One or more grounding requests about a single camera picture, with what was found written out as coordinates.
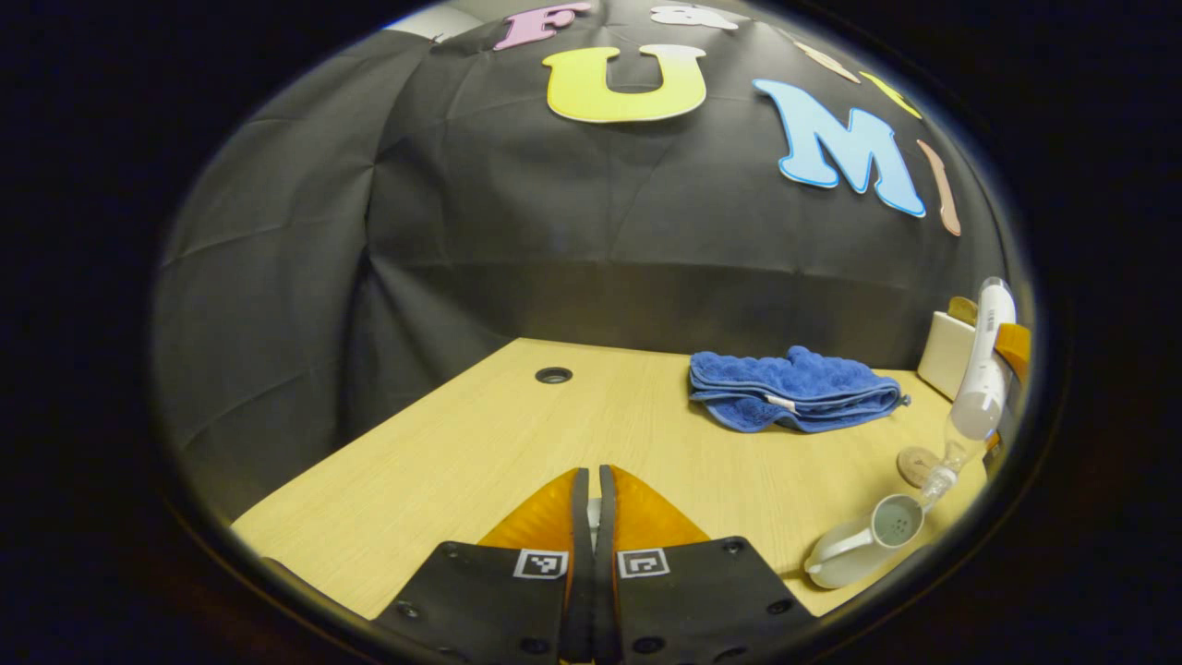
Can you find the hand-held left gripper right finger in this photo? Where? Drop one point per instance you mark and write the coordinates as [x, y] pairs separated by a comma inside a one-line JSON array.
[[607, 554]]

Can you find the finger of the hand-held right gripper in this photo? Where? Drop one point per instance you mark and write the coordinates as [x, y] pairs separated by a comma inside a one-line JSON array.
[[1016, 346], [997, 454]]

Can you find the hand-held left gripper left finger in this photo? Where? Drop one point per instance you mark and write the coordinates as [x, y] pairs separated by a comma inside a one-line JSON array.
[[580, 554]]

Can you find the white teacup lid blue print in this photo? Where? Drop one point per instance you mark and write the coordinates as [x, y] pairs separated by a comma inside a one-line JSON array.
[[595, 513]]

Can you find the clear water bottle pink label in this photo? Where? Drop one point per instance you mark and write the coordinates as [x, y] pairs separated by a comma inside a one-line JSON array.
[[983, 388]]

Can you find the round wooden coaster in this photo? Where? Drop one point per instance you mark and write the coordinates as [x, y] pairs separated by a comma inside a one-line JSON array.
[[916, 466]]

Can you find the white ceramic teacup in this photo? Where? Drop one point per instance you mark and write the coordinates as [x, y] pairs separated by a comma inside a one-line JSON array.
[[845, 559]]

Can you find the brown bread slice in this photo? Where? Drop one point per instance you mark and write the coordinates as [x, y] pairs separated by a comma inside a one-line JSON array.
[[962, 309]]

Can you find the white toaster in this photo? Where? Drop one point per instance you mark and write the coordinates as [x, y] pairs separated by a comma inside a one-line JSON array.
[[944, 356]]

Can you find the blue folded towel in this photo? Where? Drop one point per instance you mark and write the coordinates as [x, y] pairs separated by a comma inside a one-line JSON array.
[[794, 388]]

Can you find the black backdrop cloth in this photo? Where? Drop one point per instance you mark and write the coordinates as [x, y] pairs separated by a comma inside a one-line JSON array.
[[554, 203]]

